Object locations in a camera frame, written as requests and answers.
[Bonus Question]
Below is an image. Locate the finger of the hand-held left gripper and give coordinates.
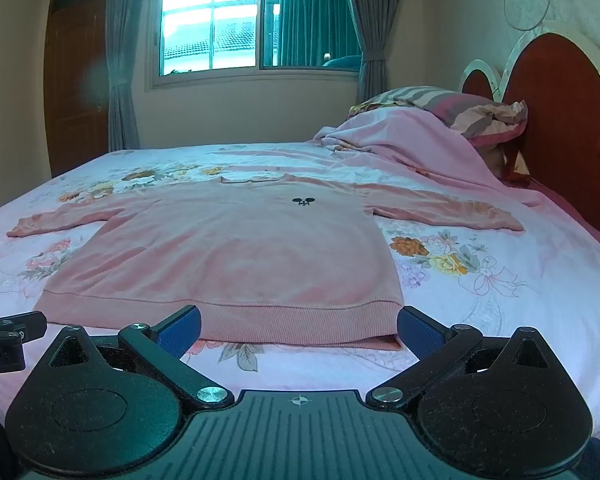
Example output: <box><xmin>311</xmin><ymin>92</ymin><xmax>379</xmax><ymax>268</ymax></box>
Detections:
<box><xmin>0</xmin><ymin>311</ymin><xmax>48</xmax><ymax>343</ymax></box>

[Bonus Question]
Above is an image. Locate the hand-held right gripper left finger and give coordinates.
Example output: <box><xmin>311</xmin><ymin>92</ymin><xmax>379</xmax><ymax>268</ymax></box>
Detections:
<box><xmin>42</xmin><ymin>305</ymin><xmax>236</xmax><ymax>408</ymax></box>

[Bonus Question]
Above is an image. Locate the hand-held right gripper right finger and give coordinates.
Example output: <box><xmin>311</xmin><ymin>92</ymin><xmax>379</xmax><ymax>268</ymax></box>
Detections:
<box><xmin>367</xmin><ymin>306</ymin><xmax>557</xmax><ymax>408</ymax></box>

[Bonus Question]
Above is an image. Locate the pink sweater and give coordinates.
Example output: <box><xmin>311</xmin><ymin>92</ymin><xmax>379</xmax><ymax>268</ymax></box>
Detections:
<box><xmin>6</xmin><ymin>172</ymin><xmax>525</xmax><ymax>352</ymax></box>

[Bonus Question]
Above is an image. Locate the light pink blanket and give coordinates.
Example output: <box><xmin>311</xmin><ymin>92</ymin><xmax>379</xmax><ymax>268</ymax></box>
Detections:
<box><xmin>307</xmin><ymin>107</ymin><xmax>556</xmax><ymax>206</ymax></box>

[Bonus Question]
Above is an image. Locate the orange beige pillow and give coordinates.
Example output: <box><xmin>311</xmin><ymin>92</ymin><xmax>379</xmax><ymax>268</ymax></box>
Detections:
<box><xmin>480</xmin><ymin>144</ymin><xmax>532</xmax><ymax>187</ymax></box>

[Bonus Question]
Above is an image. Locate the striped colourful cloth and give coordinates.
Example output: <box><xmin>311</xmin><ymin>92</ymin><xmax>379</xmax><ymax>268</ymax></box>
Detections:
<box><xmin>375</xmin><ymin>86</ymin><xmax>529</xmax><ymax>150</ymax></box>

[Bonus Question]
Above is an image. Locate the floral pillow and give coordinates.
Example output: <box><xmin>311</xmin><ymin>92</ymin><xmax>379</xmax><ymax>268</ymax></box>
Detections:
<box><xmin>347</xmin><ymin>99</ymin><xmax>383</xmax><ymax>117</ymax></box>

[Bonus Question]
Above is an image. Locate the brown wooden door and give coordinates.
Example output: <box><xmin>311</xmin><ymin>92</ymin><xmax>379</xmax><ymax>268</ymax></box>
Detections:
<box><xmin>44</xmin><ymin>0</ymin><xmax>112</xmax><ymax>178</ymax></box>

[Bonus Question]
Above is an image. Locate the red white headboard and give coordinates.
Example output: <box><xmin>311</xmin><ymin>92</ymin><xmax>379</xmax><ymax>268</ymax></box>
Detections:
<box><xmin>461</xmin><ymin>22</ymin><xmax>600</xmax><ymax>241</ymax></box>

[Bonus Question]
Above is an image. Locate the grey curtain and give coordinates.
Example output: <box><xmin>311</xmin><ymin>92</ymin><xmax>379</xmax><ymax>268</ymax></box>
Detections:
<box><xmin>341</xmin><ymin>0</ymin><xmax>407</xmax><ymax>106</ymax></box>
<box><xmin>105</xmin><ymin>0</ymin><xmax>163</xmax><ymax>152</ymax></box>

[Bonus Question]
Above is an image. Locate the teal window curtain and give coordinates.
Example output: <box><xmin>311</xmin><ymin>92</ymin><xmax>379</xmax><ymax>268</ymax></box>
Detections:
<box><xmin>147</xmin><ymin>0</ymin><xmax>368</xmax><ymax>91</ymax></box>

